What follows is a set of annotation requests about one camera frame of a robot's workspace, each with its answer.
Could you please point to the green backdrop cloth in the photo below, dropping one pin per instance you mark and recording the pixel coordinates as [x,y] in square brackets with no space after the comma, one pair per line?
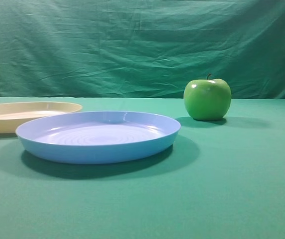
[140,48]

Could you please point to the yellow plastic plate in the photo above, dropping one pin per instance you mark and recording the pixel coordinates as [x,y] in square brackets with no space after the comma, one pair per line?
[13,115]

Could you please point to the green apple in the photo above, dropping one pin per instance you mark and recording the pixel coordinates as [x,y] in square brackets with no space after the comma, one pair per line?
[207,99]

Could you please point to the green table cloth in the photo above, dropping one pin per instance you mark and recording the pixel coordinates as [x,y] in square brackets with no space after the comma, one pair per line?
[221,180]

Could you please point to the blue plastic plate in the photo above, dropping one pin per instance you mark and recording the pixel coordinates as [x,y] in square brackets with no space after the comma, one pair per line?
[98,137]

